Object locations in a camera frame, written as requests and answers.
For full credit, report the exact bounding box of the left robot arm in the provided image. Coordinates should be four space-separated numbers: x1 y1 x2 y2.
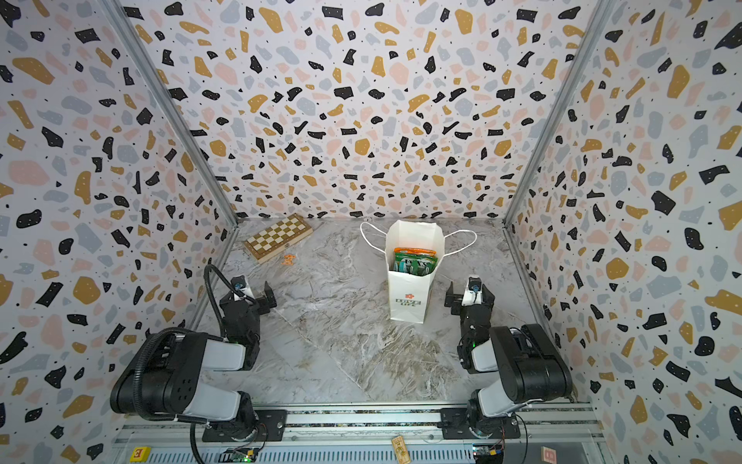
109 278 277 442

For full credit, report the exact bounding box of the wooden chessboard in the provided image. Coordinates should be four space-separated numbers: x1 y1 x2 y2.
243 214 314 263

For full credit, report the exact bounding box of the pink orange Fox's candy bag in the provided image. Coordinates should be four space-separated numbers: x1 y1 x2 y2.
394 247 437 257

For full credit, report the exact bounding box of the white paper bag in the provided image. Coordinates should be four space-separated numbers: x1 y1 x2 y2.
359 220 477 324

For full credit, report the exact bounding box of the red label tag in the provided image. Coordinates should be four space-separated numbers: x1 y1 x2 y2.
541 447 558 464

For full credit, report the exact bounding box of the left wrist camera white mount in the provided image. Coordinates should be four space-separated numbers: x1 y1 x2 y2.
231 276 254 298

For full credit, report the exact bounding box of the yellow label tag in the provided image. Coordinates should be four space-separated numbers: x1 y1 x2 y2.
129 447 152 464

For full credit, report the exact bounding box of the green circuit board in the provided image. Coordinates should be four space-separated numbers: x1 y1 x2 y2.
218 448 259 463

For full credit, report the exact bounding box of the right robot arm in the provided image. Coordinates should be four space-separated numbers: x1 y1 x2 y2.
441 276 573 440

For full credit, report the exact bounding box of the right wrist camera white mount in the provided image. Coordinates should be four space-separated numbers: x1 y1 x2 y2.
462 276 483 307

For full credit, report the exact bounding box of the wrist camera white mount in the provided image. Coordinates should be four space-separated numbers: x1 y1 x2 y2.
231 276 254 298
462 276 483 307

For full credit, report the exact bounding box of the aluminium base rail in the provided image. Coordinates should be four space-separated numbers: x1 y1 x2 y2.
110 400 613 463

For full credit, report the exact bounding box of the wooden tag on rail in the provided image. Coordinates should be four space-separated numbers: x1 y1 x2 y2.
391 436 412 464

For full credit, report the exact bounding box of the black corrugated cable conduit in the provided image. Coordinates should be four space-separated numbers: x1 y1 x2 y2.
130 264 245 464

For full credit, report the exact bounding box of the green Fox's candy bag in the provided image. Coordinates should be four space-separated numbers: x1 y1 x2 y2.
393 253 438 276

